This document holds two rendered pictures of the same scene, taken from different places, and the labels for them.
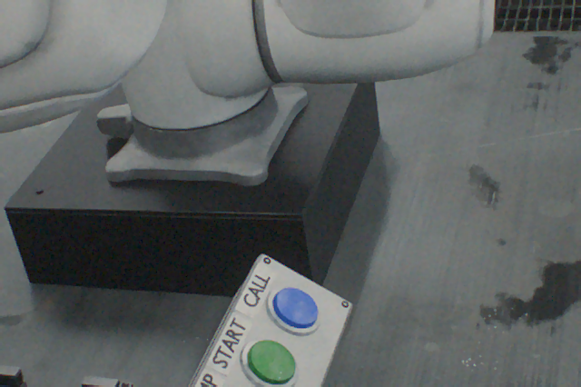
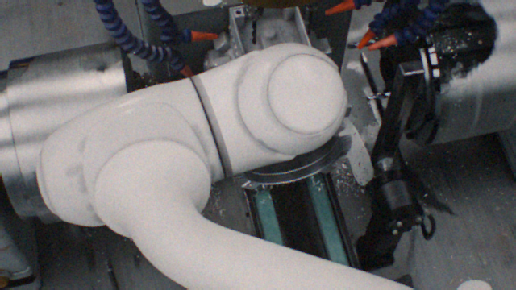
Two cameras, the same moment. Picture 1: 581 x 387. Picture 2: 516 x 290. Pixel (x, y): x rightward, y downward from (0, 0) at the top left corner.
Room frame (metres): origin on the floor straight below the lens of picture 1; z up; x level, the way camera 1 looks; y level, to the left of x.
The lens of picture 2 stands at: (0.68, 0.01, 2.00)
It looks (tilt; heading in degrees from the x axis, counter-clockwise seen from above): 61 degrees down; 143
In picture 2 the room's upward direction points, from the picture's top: 2 degrees clockwise
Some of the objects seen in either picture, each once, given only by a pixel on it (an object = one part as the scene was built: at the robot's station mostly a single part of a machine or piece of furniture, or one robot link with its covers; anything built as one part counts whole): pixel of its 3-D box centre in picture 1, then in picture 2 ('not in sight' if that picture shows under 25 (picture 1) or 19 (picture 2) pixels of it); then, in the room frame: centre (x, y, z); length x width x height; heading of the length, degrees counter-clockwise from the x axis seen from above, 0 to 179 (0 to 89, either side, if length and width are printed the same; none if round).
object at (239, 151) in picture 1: (189, 115); not in sight; (1.05, 0.09, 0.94); 0.22 x 0.18 x 0.06; 67
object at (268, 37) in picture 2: not in sight; (271, 47); (0.16, 0.42, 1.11); 0.12 x 0.11 x 0.07; 158
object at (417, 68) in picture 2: not in sight; (395, 120); (0.37, 0.48, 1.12); 0.04 x 0.03 x 0.26; 158
